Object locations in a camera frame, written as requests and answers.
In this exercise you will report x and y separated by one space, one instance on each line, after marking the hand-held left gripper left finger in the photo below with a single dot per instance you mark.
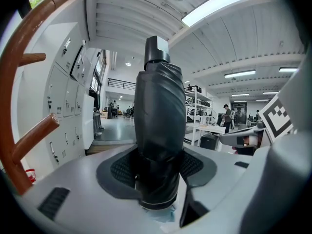
114 177

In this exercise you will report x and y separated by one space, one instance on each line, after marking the long ceiling light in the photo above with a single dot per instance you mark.
217 5
240 73

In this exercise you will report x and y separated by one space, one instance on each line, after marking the black box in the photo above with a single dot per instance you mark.
209 142

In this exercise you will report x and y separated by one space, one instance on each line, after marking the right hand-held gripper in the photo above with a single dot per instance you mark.
276 117

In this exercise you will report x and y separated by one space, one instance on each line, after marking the brown wooden coat rack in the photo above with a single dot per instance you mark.
11 86

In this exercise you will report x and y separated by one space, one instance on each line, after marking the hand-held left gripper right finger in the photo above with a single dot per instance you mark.
202 169

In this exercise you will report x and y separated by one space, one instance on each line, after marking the white table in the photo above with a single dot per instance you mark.
209 128

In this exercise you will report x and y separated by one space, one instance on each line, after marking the low white cabinet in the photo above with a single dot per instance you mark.
88 123

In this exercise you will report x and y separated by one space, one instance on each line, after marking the black umbrella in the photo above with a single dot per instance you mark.
159 111

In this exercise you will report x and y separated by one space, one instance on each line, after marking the metal storage shelf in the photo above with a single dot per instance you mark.
198 106

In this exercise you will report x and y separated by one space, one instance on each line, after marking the white metal locker cabinet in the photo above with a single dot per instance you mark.
63 94

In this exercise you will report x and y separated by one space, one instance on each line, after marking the black balcony railing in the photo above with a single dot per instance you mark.
122 84

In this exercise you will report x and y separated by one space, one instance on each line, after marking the red lantern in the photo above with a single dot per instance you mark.
31 175

